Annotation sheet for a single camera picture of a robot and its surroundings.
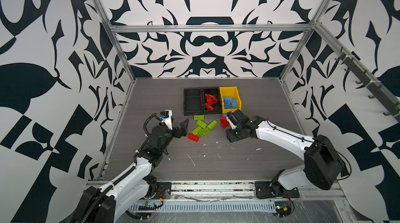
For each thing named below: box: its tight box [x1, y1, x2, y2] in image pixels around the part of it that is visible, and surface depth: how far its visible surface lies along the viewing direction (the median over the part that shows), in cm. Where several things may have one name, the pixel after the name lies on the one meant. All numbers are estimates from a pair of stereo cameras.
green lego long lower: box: [190, 125, 204, 136], surface depth 95 cm
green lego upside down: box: [197, 127, 211, 138], surface depth 95 cm
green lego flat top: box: [193, 115, 205, 121], surface depth 101 cm
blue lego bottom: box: [223, 100, 233, 109], surface depth 106 cm
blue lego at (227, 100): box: [222, 96, 233, 106], surface depth 106 cm
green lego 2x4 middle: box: [195, 119, 208, 129], surface depth 97 cm
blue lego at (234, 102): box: [231, 97, 237, 108], surface depth 107 cm
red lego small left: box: [186, 132, 200, 143], surface depth 92 cm
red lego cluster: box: [204, 93, 218, 105], surface depth 107 cm
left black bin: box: [183, 88, 204, 116], surface depth 107 cm
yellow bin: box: [218, 86, 242, 114], surface depth 107 cm
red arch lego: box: [205, 97, 218, 110], surface depth 106 cm
